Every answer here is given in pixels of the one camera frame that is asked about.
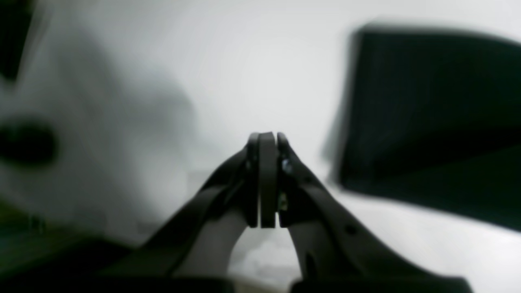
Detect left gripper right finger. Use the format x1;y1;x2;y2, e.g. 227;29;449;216
260;132;471;293

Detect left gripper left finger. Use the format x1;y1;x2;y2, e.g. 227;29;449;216
1;133;261;293

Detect black T-shirt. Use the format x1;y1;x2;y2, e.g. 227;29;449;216
329;24;521;232

